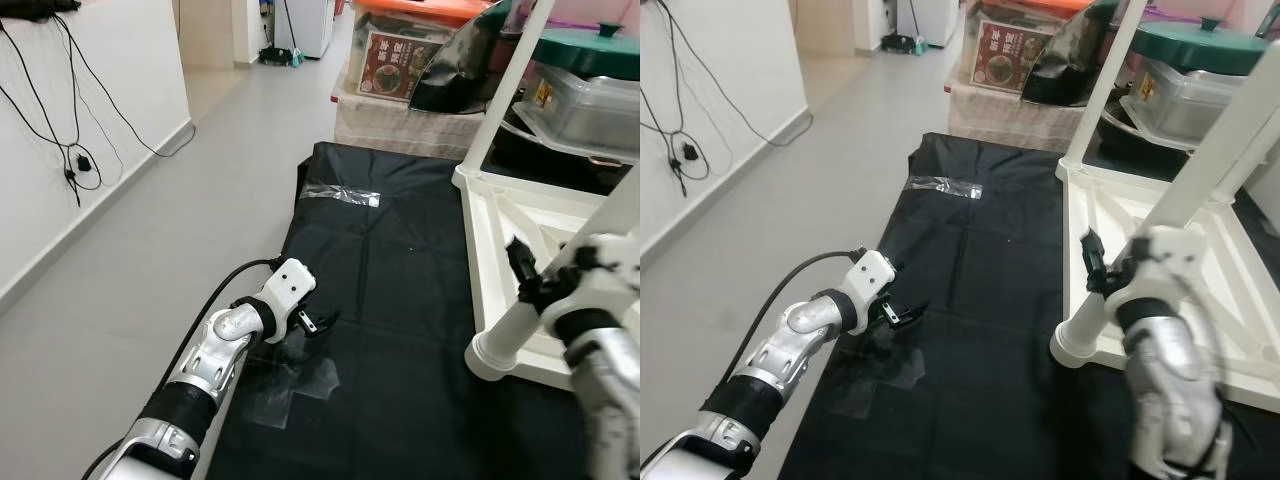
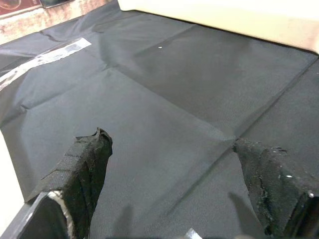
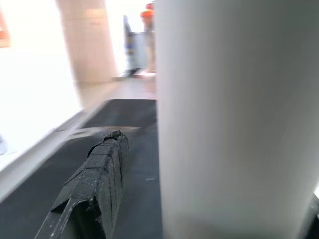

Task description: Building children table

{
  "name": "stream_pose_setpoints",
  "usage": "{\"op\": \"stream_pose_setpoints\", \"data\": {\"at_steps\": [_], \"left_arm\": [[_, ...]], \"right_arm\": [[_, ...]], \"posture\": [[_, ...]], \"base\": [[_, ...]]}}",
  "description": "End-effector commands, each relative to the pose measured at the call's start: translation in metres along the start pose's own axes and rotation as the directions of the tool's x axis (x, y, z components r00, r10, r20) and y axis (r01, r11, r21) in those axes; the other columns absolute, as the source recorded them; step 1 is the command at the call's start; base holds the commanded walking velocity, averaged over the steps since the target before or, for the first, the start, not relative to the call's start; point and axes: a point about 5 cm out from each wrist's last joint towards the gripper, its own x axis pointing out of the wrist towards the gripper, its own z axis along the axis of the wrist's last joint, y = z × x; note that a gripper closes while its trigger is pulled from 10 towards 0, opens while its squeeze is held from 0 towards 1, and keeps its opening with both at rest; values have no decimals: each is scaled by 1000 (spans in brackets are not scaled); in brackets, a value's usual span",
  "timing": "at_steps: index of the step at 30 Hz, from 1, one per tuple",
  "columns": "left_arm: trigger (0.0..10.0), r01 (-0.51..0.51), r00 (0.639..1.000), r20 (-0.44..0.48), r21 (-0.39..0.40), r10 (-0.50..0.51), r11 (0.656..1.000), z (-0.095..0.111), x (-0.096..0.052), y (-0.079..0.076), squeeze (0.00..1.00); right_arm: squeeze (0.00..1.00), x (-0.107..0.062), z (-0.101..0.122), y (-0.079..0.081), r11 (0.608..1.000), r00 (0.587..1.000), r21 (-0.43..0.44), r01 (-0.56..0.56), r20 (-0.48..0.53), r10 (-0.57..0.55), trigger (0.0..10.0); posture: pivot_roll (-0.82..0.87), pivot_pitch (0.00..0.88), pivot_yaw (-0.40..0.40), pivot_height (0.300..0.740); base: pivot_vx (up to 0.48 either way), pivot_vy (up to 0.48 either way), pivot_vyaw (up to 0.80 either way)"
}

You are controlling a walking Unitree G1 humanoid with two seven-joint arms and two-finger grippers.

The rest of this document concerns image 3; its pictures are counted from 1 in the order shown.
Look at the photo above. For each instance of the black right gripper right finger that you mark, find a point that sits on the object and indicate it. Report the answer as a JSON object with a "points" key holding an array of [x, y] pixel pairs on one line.
{"points": [[315, 221]]}

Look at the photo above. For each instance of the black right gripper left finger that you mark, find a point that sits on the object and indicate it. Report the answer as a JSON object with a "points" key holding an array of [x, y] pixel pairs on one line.
{"points": [[94, 194]]}

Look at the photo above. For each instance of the white plastic table leg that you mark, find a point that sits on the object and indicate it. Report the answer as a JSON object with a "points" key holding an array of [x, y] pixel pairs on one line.
{"points": [[236, 112]]}

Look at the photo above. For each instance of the orange plastic lid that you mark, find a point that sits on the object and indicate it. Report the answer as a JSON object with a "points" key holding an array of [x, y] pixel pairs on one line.
{"points": [[147, 12]]}

